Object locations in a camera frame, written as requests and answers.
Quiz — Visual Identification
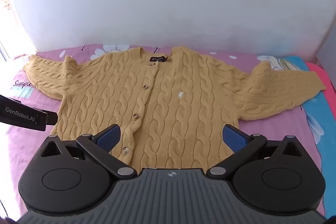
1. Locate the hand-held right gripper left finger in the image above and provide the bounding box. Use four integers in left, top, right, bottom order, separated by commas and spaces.
39, 124, 137, 179

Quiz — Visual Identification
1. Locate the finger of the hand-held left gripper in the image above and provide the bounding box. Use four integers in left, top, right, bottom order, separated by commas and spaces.
46, 111, 59, 126

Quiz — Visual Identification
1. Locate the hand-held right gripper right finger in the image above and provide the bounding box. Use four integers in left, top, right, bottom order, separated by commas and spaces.
207, 124, 306, 179

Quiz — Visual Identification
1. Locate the yellow cable-knit cardigan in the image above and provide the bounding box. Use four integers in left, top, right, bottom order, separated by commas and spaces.
23, 46, 327, 170

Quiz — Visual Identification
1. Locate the floral bedsheet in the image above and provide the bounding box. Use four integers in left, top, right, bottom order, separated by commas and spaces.
5, 43, 336, 174

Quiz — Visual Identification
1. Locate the blue blanket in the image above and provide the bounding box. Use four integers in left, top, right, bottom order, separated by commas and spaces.
287, 55, 336, 160

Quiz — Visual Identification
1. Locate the red cloth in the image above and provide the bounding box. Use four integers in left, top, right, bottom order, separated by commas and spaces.
304, 61, 336, 101

